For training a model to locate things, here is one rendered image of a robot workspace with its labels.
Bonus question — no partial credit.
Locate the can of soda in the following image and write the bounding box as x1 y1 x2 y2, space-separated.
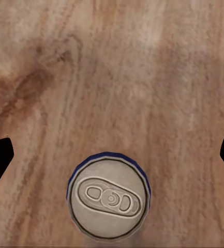
66 151 151 243

